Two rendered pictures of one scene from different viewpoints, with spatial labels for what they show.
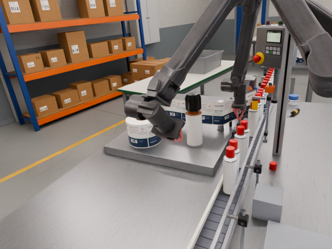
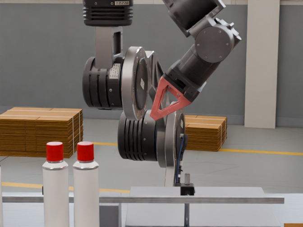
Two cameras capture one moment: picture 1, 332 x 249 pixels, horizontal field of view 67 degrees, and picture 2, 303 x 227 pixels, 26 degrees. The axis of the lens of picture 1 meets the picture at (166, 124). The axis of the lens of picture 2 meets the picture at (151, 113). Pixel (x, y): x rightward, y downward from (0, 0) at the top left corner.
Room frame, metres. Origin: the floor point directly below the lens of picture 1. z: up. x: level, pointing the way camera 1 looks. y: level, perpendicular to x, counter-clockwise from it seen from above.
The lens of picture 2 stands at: (1.31, 0.96, 1.40)
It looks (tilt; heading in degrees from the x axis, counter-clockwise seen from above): 11 degrees down; 242
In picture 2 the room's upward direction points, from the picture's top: straight up
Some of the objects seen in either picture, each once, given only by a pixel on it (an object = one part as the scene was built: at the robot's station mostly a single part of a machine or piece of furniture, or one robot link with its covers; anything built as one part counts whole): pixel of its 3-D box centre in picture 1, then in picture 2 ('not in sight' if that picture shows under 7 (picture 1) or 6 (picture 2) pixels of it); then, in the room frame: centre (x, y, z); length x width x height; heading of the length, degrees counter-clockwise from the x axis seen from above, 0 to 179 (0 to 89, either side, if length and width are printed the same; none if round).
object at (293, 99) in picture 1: (293, 99); not in sight; (1.85, -1.02, 0.86); 0.07 x 0.07 x 0.07
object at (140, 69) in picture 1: (150, 74); not in sight; (5.68, 0.25, 0.32); 1.20 x 0.83 x 0.64; 48
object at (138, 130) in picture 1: (144, 129); not in sight; (1.35, 0.13, 0.95); 0.20 x 0.20 x 0.14
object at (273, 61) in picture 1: (275, 46); not in sight; (1.24, -0.56, 1.38); 0.17 x 0.10 x 0.19; 26
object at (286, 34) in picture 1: (283, 93); not in sight; (1.15, -0.58, 1.16); 0.04 x 0.04 x 0.67; 61
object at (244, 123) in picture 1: (243, 141); not in sight; (1.05, -0.36, 0.98); 0.05 x 0.05 x 0.20
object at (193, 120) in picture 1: (193, 119); not in sight; (1.25, -0.15, 1.03); 0.09 x 0.09 x 0.30
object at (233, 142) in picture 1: (232, 162); (56, 192); (0.87, -0.26, 0.98); 0.05 x 0.05 x 0.20
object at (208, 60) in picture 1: (202, 61); not in sight; (3.54, -0.59, 0.91); 0.60 x 0.40 x 0.22; 143
